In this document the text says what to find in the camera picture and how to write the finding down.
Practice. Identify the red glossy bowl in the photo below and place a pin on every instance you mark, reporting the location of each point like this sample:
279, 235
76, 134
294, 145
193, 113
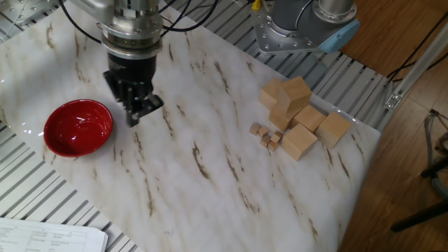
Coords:
77, 127

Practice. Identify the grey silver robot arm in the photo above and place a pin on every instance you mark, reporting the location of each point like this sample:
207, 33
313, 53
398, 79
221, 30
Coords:
133, 31

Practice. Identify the small wooden cube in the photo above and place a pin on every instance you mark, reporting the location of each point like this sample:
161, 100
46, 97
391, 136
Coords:
265, 140
273, 146
254, 129
276, 137
262, 132

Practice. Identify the yellow plastic piece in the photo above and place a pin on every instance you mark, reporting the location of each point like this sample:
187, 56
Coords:
256, 4

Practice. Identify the white printed paper stack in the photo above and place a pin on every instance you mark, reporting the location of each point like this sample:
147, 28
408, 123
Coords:
45, 236

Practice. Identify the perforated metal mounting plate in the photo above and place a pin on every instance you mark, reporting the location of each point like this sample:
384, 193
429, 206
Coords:
28, 10

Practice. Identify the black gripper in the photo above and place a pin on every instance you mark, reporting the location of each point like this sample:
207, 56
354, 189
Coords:
132, 70

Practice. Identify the aluminium frame rail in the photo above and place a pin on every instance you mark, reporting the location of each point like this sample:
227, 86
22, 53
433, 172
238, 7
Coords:
416, 70

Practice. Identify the black stand legs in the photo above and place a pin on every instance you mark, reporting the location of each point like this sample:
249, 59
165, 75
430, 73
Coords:
420, 217

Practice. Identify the large wooden cube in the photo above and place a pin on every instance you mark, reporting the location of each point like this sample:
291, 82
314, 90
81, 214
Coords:
309, 117
295, 92
280, 119
298, 141
269, 92
332, 129

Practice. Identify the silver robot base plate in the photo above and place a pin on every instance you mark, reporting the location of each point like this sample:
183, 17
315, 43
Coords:
266, 35

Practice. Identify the white marble pattern board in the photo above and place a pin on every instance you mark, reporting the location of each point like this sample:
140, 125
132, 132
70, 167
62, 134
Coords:
210, 192

